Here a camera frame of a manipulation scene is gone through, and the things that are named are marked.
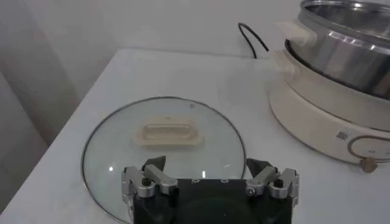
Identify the cream electric cooker base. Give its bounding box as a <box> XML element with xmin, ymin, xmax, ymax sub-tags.
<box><xmin>268</xmin><ymin>48</ymin><xmax>390</xmax><ymax>173</ymax></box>

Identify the black cooker power cable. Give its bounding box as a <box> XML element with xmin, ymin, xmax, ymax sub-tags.
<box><xmin>237</xmin><ymin>23</ymin><xmax>271</xmax><ymax>59</ymax></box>

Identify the stainless steel steamer basket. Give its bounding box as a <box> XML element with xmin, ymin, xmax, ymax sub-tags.
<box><xmin>275</xmin><ymin>0</ymin><xmax>390</xmax><ymax>101</ymax></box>

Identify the glass lid with cream handle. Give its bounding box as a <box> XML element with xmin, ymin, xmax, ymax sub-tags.
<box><xmin>80</xmin><ymin>96</ymin><xmax>247</xmax><ymax>224</ymax></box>

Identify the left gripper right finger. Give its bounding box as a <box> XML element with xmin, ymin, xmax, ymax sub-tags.
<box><xmin>245</xmin><ymin>158</ymin><xmax>300</xmax><ymax>208</ymax></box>

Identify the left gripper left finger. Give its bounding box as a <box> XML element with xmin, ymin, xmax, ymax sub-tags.
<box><xmin>121</xmin><ymin>155</ymin><xmax>179</xmax><ymax>214</ymax></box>

